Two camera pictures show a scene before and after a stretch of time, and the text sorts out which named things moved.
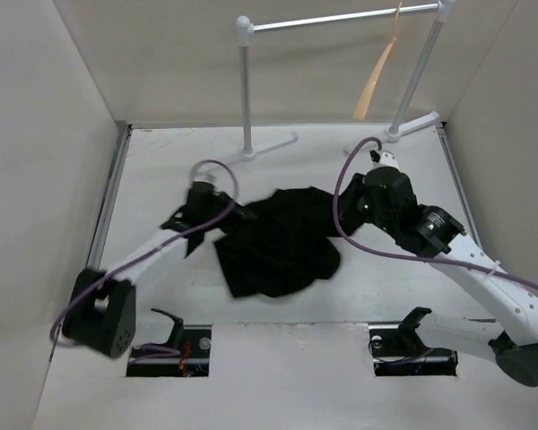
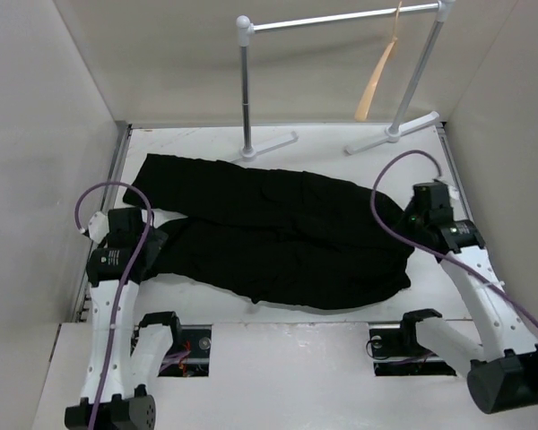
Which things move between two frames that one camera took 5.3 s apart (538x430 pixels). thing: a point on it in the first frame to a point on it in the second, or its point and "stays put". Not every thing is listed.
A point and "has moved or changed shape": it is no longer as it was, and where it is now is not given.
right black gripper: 349,196 to 410,209
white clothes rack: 246,28 stays put
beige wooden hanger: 366,94 stays put
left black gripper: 221,198 to 155,244
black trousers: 285,245 has moved or changed shape
